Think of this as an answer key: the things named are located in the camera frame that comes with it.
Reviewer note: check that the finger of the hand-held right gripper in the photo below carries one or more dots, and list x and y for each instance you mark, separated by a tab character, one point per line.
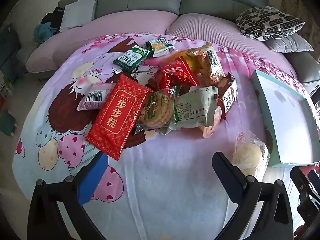
301	180

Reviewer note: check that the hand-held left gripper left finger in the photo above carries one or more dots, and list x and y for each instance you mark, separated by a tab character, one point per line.
92	177

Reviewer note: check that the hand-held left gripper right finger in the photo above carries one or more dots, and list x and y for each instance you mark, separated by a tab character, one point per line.
228	177

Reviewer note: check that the clear round pastry packet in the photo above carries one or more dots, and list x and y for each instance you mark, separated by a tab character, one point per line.
250	155

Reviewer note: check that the large red snack packet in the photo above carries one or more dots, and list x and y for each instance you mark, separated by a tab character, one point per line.
117	117

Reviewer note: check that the pink barcode snack packet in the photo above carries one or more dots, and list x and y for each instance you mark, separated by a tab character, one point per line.
93	96

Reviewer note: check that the brown white biscuit packet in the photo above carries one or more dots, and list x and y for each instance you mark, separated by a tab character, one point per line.
228	95

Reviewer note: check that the green round cookie packet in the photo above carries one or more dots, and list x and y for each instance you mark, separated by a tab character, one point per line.
156	110

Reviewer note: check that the green white cracker packet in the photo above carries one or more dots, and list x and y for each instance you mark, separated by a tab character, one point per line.
160	46

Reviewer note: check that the pink jelly cup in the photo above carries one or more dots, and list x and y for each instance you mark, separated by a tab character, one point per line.
210	131

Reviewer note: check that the printed cartoon blanket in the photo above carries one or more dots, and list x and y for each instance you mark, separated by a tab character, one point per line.
162	180

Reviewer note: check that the pale green snack packet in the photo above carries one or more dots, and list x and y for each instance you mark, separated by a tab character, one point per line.
195	105

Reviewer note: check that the teal stool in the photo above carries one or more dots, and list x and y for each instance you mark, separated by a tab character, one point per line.
7	123

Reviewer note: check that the red flower snack packet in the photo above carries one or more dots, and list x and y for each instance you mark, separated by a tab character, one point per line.
175	76

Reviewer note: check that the dark green biscuit packet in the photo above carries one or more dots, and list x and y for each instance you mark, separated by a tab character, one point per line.
131	60

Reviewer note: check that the grey pillow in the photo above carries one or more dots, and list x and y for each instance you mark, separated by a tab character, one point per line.
290	43

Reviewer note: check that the pink covered seat cushion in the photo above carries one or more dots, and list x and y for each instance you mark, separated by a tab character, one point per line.
100	32
212	30

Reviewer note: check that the teal cabinet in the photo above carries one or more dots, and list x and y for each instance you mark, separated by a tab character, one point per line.
8	52

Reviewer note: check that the teal cloth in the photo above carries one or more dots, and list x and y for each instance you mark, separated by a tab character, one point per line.
45	32

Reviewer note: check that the black white patterned pillow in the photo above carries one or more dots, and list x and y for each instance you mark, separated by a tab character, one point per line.
270	22

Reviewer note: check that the dark clothes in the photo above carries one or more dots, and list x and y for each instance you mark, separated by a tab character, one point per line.
53	17

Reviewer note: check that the pale blue pillow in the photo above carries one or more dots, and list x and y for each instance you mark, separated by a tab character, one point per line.
77	12

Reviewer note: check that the grey sofa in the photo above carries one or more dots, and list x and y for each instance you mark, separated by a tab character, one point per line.
140	2

